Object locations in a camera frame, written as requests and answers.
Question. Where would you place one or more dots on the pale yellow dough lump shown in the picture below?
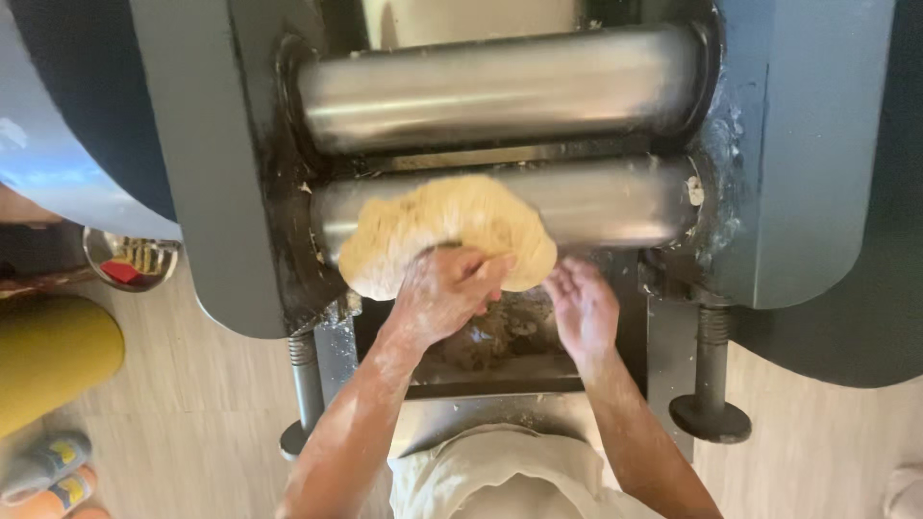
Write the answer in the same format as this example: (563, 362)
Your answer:
(447, 216)

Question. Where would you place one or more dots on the person's left fingers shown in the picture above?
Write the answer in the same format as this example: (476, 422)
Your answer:
(489, 277)

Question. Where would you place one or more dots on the large shiny steel drum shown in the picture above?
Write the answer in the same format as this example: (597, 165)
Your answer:
(50, 158)

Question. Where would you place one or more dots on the steel catch tray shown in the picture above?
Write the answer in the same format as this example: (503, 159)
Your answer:
(497, 404)

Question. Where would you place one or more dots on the person's right fingers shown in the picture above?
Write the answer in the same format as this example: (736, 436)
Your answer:
(570, 277)

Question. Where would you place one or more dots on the gray dough sheeter machine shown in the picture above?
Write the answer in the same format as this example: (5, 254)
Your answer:
(216, 180)

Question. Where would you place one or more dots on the round steel bowl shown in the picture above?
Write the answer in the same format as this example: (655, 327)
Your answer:
(137, 259)

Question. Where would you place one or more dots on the threaded machine leg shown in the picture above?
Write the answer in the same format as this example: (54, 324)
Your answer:
(308, 389)
(712, 382)

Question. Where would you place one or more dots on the floury steel roller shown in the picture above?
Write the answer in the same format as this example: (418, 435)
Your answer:
(620, 205)

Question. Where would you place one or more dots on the red item in bowl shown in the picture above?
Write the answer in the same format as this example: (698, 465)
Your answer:
(121, 272)

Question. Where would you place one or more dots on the large steel roller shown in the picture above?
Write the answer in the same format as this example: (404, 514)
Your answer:
(497, 86)

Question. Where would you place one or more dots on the person's white shirt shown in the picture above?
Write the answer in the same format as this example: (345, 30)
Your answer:
(505, 476)

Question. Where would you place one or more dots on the person's left hand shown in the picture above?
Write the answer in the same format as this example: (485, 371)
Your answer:
(440, 295)

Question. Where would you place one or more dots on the person's right hand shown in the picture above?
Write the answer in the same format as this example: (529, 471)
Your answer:
(588, 310)

